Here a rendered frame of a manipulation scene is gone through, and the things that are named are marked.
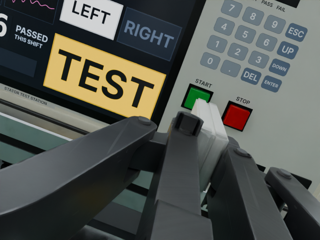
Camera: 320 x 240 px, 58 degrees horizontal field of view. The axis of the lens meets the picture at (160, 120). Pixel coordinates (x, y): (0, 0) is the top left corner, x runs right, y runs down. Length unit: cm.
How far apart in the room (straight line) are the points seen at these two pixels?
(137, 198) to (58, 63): 14
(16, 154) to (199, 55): 19
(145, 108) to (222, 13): 11
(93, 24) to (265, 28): 15
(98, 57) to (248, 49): 13
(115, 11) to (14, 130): 14
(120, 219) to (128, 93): 26
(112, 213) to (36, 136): 23
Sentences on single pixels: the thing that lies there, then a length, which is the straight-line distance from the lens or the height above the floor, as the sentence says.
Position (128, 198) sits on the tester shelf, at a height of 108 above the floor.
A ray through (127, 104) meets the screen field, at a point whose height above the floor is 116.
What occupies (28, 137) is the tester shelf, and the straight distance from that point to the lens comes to 28.
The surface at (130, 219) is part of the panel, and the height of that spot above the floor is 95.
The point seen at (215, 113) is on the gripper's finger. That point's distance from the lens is 17.
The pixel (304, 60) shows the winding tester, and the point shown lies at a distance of 27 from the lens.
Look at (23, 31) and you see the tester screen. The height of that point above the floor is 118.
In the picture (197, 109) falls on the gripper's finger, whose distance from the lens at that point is 17.
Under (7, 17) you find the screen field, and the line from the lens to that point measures 30.
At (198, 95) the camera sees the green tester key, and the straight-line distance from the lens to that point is 25.
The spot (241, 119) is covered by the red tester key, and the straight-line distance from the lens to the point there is 26.
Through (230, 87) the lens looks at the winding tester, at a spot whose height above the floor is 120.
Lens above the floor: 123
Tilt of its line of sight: 17 degrees down
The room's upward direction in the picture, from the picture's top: 21 degrees clockwise
